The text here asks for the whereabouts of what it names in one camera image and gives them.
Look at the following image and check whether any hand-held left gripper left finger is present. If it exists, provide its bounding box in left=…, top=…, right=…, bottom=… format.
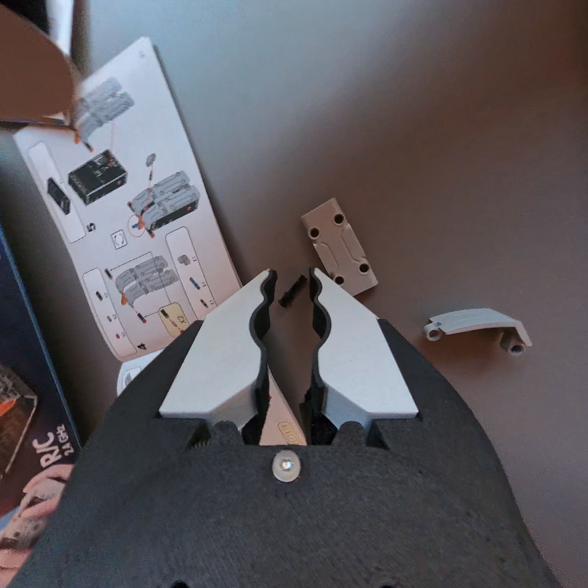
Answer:
left=159, top=269, right=278, bottom=433

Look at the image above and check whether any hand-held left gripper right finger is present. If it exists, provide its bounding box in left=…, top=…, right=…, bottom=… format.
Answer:
left=301, top=268, right=420, bottom=444

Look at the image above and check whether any small black pin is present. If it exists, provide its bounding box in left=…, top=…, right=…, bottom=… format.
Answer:
left=277, top=274, right=307, bottom=308

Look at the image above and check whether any grey flat plate piece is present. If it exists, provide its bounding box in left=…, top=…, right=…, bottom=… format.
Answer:
left=301, top=198, right=379, bottom=296

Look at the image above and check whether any grey curved panel piece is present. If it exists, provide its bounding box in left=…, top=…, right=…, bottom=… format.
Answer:
left=424, top=306, right=533, bottom=357

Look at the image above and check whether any dark blue toy box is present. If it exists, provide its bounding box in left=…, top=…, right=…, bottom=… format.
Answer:
left=0, top=223, right=82, bottom=488

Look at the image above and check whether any white instruction sheet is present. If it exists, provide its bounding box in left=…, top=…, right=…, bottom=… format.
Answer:
left=13, top=37, right=243, bottom=362

